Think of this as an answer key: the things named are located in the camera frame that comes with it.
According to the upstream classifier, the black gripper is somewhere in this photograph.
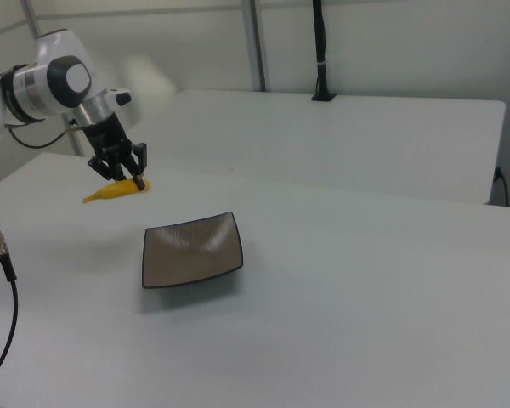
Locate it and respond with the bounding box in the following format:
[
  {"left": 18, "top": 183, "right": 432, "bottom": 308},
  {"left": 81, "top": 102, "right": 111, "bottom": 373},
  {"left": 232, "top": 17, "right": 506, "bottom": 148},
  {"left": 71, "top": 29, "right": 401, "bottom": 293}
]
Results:
[{"left": 83, "top": 114, "right": 148, "bottom": 191}]

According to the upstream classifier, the yellow banana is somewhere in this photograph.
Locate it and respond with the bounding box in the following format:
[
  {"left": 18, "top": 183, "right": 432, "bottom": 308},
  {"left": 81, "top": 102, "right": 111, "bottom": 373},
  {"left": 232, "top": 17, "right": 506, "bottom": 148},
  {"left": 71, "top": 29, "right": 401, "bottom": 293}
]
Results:
[{"left": 82, "top": 178, "right": 153, "bottom": 204}]

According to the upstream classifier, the square brown ceramic plate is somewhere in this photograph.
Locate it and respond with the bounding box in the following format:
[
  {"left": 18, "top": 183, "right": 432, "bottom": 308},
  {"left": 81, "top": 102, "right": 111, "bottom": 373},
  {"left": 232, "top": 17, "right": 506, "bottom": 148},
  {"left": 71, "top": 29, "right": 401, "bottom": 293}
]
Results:
[{"left": 140, "top": 211, "right": 244, "bottom": 290}]

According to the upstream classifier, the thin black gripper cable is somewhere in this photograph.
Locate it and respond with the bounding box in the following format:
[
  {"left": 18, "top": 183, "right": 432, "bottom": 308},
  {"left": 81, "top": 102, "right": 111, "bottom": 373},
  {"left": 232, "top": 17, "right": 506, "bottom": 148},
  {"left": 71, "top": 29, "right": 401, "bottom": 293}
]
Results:
[{"left": 6, "top": 122, "right": 88, "bottom": 150}]

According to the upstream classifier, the black cable with metal connector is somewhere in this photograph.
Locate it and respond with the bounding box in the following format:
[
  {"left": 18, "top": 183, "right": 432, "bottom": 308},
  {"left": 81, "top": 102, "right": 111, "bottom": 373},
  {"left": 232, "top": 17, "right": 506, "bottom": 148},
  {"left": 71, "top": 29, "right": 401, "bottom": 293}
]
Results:
[{"left": 0, "top": 199, "right": 20, "bottom": 386}]

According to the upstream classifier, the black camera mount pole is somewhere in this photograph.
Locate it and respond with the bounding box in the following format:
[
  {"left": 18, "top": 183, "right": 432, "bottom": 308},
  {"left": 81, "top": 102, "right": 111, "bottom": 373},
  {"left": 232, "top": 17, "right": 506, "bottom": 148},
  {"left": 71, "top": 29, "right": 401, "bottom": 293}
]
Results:
[{"left": 310, "top": 0, "right": 337, "bottom": 103}]

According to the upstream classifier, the dark power cable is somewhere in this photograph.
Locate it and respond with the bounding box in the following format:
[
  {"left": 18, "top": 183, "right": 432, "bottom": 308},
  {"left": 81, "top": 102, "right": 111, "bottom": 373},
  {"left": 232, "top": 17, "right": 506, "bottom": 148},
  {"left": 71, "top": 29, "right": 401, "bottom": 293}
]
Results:
[{"left": 494, "top": 166, "right": 510, "bottom": 208}]

